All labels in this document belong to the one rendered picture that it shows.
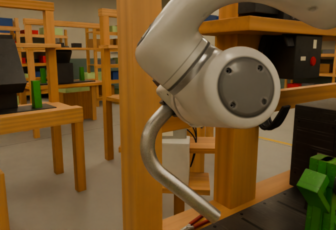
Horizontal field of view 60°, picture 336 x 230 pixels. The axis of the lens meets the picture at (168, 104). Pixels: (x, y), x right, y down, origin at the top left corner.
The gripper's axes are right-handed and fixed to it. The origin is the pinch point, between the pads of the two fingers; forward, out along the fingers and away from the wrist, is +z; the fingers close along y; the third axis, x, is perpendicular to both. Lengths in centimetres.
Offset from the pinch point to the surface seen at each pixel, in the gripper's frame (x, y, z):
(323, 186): -11.9, -40.6, 3.5
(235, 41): -35.4, -5.0, 29.4
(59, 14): -144, 371, 977
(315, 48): -56, -28, 31
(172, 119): -3.0, -7.9, 35.0
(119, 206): 62, -59, 228
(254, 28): -34.5, -4.2, 14.9
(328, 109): -45, -47, 33
